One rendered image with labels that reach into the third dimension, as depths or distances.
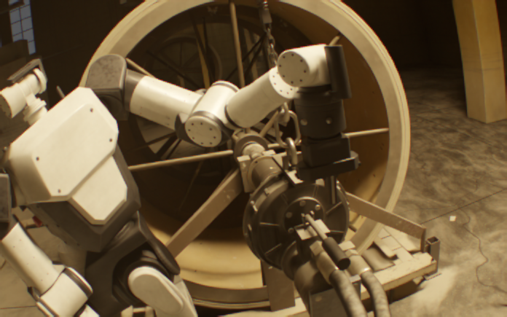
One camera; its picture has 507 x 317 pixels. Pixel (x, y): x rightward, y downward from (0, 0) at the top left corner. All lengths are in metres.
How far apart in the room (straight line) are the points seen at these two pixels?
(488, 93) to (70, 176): 5.43
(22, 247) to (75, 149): 0.24
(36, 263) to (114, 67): 0.48
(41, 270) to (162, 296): 0.29
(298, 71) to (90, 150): 0.42
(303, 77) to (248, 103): 0.16
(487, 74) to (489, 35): 0.57
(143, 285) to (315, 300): 0.37
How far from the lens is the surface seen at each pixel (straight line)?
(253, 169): 1.57
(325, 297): 0.94
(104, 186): 0.86
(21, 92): 0.88
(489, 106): 5.82
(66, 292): 0.86
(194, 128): 0.88
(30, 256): 0.86
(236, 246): 2.83
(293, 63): 0.71
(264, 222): 1.11
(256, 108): 0.83
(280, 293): 1.99
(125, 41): 1.86
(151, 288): 0.94
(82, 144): 0.84
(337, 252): 0.85
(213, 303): 2.22
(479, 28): 5.68
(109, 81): 0.95
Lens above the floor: 1.42
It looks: 16 degrees down
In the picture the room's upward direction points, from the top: 11 degrees counter-clockwise
